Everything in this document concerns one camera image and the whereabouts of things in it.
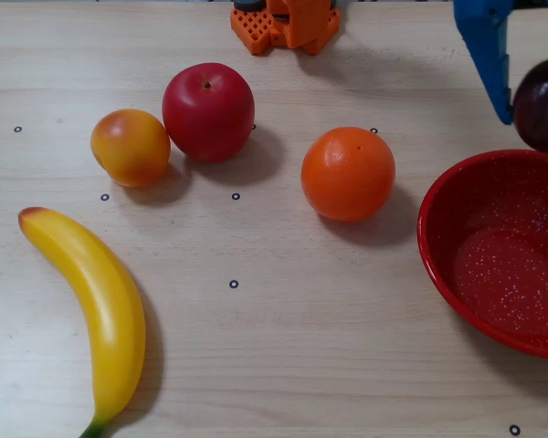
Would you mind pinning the red speckled bowl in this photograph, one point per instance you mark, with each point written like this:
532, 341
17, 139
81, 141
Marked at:
507, 274

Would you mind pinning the yellow banana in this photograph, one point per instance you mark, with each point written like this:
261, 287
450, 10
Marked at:
105, 301

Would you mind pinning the orange fruit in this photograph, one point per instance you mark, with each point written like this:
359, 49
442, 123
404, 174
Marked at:
347, 175

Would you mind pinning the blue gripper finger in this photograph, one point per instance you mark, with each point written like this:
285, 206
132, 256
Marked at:
491, 55

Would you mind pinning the dark purple plum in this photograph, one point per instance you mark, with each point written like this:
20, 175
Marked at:
543, 109

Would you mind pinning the red apple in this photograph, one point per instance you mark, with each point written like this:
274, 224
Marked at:
205, 118

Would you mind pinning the yellow orange peach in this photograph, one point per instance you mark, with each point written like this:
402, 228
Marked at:
130, 148

